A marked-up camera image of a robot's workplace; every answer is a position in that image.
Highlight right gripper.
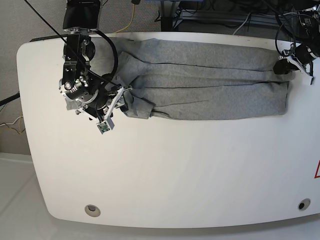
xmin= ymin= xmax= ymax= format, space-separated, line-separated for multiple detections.
xmin=75 ymin=86 xmax=132 ymax=123

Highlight table grommet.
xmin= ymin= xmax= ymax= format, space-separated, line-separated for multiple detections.
xmin=298 ymin=198 xmax=311 ymax=211
xmin=84 ymin=204 xmax=101 ymax=218

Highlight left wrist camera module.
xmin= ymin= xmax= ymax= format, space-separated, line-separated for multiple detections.
xmin=96 ymin=118 xmax=115 ymax=135

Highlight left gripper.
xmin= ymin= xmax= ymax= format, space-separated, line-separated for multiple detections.
xmin=273 ymin=42 xmax=320 ymax=75

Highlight black table leg base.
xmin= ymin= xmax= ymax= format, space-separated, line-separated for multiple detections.
xmin=160 ymin=16 xmax=175 ymax=32

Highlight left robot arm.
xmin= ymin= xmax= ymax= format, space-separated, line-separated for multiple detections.
xmin=273 ymin=0 xmax=320 ymax=78

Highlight yellow cable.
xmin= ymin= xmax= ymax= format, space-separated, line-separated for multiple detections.
xmin=114 ymin=3 xmax=136 ymax=34

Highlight grey T-shirt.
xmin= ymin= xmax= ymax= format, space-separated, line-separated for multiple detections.
xmin=90 ymin=38 xmax=294 ymax=121

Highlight right table grommet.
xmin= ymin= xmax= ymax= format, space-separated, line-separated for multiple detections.
xmin=298 ymin=198 xmax=311 ymax=211

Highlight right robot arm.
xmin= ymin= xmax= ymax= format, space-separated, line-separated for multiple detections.
xmin=59 ymin=0 xmax=126 ymax=129

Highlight left table grommet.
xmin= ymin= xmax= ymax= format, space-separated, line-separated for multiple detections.
xmin=84 ymin=204 xmax=101 ymax=218

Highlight white cable on floor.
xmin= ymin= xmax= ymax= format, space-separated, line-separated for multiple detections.
xmin=0 ymin=114 xmax=24 ymax=126

